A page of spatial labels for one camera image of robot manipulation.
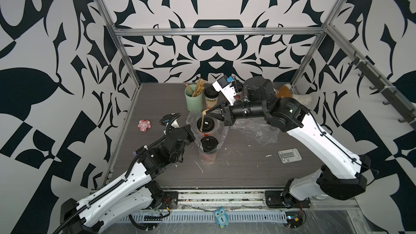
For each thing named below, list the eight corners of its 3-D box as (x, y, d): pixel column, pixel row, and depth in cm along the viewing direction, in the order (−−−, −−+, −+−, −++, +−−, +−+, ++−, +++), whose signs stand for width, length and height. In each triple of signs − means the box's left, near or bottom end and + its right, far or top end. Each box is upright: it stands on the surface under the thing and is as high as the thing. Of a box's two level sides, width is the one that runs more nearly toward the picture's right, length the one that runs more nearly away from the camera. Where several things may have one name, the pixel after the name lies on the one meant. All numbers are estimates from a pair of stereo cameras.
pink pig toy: (138, 132, 98) (136, 128, 95) (141, 123, 102) (139, 119, 99) (149, 132, 98) (147, 128, 95) (152, 123, 102) (150, 119, 99)
